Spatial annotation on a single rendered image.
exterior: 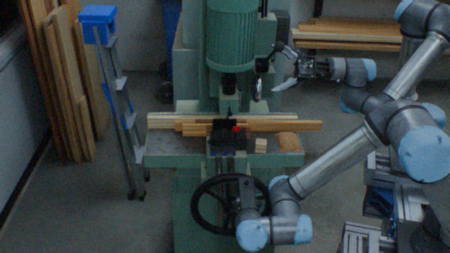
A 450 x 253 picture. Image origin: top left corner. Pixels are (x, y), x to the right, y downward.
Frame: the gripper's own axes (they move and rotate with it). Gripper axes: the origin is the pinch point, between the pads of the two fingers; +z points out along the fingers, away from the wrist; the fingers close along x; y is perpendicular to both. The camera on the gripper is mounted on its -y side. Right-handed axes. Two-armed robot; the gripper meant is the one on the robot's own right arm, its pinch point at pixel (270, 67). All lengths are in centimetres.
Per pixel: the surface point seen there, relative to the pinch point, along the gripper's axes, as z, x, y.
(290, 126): -13.3, 20.5, -27.7
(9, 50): 133, -19, -110
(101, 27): 71, -26, -69
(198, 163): 23.3, 34.3, -17.8
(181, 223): 30, 61, -35
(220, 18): 17.0, -15.7, 2.0
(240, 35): 10.2, -10.6, 0.3
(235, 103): 9.8, 11.8, -17.5
